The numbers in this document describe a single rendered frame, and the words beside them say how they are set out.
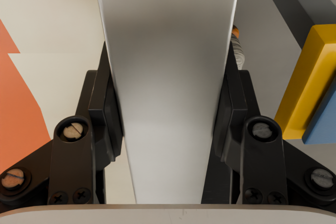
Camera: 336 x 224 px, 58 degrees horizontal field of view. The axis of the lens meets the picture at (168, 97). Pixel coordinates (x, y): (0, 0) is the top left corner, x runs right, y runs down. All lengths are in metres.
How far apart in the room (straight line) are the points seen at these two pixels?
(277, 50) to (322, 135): 1.27
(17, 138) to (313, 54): 0.23
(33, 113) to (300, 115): 0.24
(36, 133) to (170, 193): 0.09
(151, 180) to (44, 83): 0.07
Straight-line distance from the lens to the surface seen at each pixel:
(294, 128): 0.34
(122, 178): 0.23
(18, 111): 0.19
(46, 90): 0.17
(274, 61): 1.63
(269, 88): 1.76
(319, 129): 0.32
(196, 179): 0.16
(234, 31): 1.30
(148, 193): 0.17
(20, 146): 0.22
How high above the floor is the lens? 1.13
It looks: 43 degrees down
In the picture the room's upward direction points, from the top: 175 degrees clockwise
